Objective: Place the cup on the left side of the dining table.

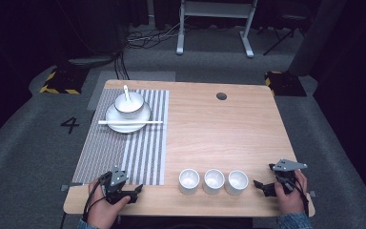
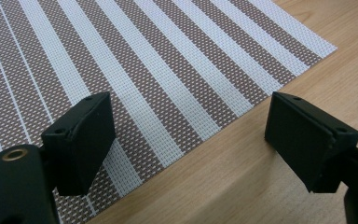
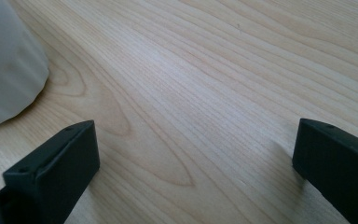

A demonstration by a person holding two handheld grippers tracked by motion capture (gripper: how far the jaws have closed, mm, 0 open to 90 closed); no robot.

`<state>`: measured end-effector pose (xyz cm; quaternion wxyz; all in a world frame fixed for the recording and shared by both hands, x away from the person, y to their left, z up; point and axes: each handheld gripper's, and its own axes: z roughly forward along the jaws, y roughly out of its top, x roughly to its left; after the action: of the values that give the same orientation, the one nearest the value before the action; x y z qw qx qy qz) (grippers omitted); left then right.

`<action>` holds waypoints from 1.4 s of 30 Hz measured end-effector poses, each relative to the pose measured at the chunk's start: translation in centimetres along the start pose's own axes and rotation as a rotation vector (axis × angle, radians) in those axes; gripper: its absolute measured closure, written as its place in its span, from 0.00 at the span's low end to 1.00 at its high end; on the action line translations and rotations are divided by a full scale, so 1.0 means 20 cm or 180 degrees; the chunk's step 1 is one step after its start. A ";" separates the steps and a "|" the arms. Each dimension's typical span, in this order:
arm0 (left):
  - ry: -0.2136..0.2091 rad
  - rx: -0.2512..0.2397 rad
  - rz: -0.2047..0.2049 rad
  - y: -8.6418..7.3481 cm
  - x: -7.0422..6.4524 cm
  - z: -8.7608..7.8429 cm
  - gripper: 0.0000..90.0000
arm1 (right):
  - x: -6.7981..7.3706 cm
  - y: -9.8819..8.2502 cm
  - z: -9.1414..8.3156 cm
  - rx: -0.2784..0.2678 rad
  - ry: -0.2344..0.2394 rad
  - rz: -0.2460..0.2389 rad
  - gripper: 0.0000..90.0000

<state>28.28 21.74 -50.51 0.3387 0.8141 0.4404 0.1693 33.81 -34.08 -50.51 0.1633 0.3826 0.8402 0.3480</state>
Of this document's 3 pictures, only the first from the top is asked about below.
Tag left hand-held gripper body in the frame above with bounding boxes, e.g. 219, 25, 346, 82
105, 164, 140, 205

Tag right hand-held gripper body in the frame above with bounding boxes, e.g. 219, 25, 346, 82
271, 158, 309, 195

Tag person's right hand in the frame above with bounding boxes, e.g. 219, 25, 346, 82
274, 169, 309, 216

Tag person's left hand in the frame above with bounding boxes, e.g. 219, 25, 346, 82
87, 178, 132, 229

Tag grey striped placemat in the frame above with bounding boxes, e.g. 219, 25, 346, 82
71, 88, 171, 187

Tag white cup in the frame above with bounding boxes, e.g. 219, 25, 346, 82
224, 169, 250, 197
177, 168, 201, 196
202, 168, 226, 196

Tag white plate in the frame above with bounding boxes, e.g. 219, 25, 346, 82
105, 101, 153, 135

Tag white chopsticks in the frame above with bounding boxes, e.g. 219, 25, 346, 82
97, 119, 164, 126

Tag white bowl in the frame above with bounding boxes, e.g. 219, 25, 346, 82
113, 92, 146, 119

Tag black yellow striped base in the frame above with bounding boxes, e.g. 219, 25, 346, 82
39, 66, 90, 95
264, 70, 308, 97

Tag white spoon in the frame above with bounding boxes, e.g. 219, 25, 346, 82
122, 84, 133, 104

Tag black tripod stand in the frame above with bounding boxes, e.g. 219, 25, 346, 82
256, 10, 308, 57

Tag grey curtain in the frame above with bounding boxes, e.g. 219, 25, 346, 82
286, 0, 349, 77

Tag white metal stand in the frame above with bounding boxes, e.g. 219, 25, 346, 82
174, 0, 259, 59

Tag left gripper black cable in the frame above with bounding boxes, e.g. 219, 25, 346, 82
81, 179, 108, 222

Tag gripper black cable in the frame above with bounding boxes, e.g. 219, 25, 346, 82
294, 171, 311, 218
81, 179, 108, 222

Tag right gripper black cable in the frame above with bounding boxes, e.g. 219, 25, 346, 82
294, 171, 311, 218

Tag bundle of floor cables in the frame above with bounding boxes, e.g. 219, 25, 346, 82
113, 21, 187, 81

